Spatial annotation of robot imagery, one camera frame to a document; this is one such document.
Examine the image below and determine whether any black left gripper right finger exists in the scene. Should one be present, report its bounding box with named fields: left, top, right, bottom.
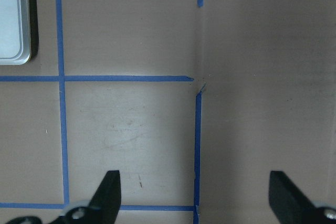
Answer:
left=268, top=170, right=335, bottom=223

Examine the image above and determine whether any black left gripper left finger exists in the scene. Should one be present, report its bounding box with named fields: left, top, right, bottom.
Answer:
left=5, top=170, right=122, bottom=224

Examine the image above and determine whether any bottom horizontal blue tape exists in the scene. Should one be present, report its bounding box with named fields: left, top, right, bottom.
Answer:
left=1, top=202, right=198, bottom=211

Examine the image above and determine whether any vertical blue tape right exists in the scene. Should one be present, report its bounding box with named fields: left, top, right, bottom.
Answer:
left=193, top=83, right=206, bottom=224

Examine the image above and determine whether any horizontal blue tape line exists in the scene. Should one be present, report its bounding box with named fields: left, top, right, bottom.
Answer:
left=1, top=76, right=194, bottom=82

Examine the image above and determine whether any long vertical blue tape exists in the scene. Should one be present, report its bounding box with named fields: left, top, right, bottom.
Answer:
left=56, top=0, right=70, bottom=205

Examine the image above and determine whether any white electronic kitchen scale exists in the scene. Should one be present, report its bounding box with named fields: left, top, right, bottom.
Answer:
left=1, top=0, right=39, bottom=66

